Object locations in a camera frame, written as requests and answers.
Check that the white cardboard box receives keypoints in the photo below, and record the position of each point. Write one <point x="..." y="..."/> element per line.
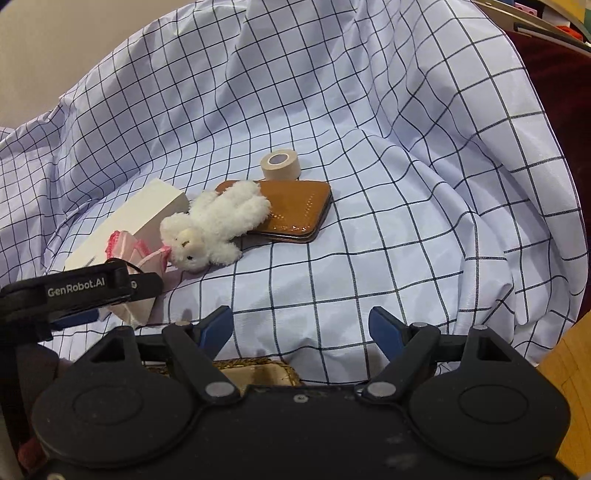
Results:
<point x="152" y="203"/>

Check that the beige tape roll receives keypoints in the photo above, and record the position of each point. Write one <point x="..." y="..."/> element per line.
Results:
<point x="281" y="170"/>

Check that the white plush toy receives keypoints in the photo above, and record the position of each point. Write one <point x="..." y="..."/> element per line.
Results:
<point x="212" y="221"/>

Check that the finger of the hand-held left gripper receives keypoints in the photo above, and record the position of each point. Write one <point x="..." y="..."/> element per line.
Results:
<point x="76" y="319"/>
<point x="147" y="286"/>

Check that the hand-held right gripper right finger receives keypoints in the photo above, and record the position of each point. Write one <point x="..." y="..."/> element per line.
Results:
<point x="385" y="330"/>

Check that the brown leather wallet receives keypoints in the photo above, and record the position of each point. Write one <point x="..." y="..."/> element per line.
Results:
<point x="295" y="207"/>

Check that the woven basket with fabric lining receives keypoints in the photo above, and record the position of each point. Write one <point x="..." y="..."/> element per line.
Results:
<point x="268" y="371"/>

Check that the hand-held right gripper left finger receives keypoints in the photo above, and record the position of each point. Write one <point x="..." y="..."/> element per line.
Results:
<point x="217" y="330"/>

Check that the checked white bed sheet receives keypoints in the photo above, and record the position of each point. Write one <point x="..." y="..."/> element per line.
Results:
<point x="369" y="115"/>

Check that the pink lace cloth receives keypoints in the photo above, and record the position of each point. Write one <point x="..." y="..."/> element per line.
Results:
<point x="122" y="244"/>

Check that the dark red velvet cloth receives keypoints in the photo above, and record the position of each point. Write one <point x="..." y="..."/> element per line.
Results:
<point x="568" y="92"/>

